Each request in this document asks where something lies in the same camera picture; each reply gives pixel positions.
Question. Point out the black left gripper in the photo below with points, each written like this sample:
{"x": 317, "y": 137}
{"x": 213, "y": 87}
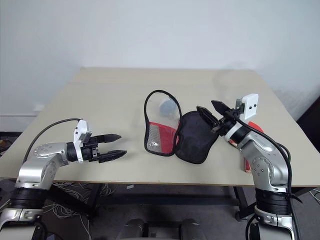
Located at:
{"x": 91, "y": 151}

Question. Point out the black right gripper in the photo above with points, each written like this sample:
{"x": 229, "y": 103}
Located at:
{"x": 226, "y": 121}

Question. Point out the black mesh pouch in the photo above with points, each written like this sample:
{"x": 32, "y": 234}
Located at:
{"x": 192, "y": 140}

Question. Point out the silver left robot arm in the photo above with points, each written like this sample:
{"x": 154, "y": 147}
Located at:
{"x": 37, "y": 170}

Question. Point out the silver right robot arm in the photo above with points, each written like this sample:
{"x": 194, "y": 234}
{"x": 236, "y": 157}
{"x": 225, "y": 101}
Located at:
{"x": 265, "y": 165}

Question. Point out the red object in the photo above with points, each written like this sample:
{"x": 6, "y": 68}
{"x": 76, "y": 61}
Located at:
{"x": 255, "y": 125}

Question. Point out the dark grey rounded shape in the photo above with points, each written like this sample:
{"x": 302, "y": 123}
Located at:
{"x": 192, "y": 230}
{"x": 133, "y": 230}

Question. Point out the dark furniture piece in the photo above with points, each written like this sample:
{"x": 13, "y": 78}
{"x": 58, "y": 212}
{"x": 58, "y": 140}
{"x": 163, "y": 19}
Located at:
{"x": 310, "y": 110}

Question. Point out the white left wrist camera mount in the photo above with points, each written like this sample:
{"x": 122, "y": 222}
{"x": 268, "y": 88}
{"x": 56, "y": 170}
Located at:
{"x": 81, "y": 132}

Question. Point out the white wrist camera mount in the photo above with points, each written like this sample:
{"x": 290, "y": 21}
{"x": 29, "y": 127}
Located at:
{"x": 250, "y": 105}
{"x": 81, "y": 132}

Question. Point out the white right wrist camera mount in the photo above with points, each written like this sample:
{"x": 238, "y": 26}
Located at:
{"x": 250, "y": 105}

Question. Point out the black table frame leg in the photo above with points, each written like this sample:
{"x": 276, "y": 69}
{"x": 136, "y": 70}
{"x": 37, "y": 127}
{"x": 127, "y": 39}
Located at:
{"x": 72, "y": 197}
{"x": 243, "y": 202}

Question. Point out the white wall baseboard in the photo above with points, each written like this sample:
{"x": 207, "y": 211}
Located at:
{"x": 17, "y": 122}

